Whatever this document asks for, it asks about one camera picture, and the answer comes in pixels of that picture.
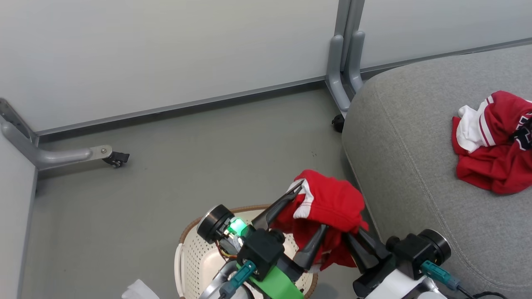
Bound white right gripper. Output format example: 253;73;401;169
342;228;431;299

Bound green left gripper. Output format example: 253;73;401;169
249;179;330;299

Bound red shorts with white trim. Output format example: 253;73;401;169
269;169;369;271

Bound red jersey with white sleeves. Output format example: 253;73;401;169
451;91;532;195

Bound grey fabric sofa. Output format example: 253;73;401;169
341;44;532;299

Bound white plastic laundry basket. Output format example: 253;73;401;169
175;204;319;299

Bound short grey partition foot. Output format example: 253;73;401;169
326;35;352;118
348;30;367;94

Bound white crumpled cloth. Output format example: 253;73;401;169
121;279;161;299

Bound long grey partition foot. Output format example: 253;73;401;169
0;120;113;171

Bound left camera cable teal plug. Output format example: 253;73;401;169
219;260;257;299

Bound camera cable teal plug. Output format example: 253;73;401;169
219;260;257;299
421;260;510;299

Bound right camera cable teal plug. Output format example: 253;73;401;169
421;260;510;299

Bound grey partition frame post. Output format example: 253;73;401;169
0;97;39;145

